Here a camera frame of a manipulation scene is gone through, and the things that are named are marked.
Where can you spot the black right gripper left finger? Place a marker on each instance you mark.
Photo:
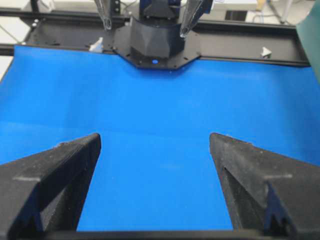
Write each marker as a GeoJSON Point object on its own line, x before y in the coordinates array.
{"type": "Point", "coordinates": [42, 195]}

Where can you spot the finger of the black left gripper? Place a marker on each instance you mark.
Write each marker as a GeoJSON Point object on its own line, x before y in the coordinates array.
{"type": "Point", "coordinates": [194, 9]}
{"type": "Point", "coordinates": [104, 8]}

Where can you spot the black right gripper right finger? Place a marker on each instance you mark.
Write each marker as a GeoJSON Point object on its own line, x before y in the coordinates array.
{"type": "Point", "coordinates": [264, 190]}

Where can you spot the white clip on rail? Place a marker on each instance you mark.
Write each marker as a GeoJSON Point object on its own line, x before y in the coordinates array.
{"type": "Point", "coordinates": [265, 53]}
{"type": "Point", "coordinates": [97, 47]}

